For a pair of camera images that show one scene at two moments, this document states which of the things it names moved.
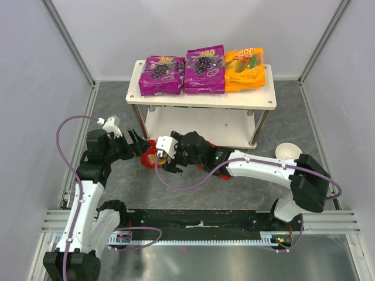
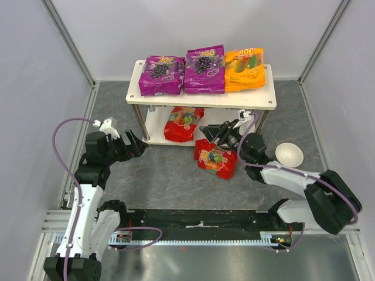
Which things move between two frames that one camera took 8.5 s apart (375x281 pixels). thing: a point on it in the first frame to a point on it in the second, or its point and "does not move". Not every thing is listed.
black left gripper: [126, 143] does not move
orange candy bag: [244, 69] does not move
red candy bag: [148, 157] to [182, 123]
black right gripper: [174, 153] to [221, 133]
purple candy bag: [162, 75] does not move
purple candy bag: [204, 70] does not move
